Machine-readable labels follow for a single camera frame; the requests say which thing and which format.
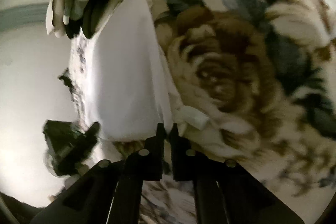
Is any floral bed sheet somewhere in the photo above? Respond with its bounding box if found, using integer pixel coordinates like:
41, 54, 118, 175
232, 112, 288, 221
69, 0, 335, 223

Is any white t-shirt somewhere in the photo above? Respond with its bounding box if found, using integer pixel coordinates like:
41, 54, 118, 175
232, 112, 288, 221
84, 0, 211, 142

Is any black clothes pile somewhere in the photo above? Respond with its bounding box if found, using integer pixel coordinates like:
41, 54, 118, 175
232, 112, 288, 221
58, 68, 74, 101

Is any left green curtain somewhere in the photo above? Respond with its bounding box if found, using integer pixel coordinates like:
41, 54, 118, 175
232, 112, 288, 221
0, 3, 48, 32

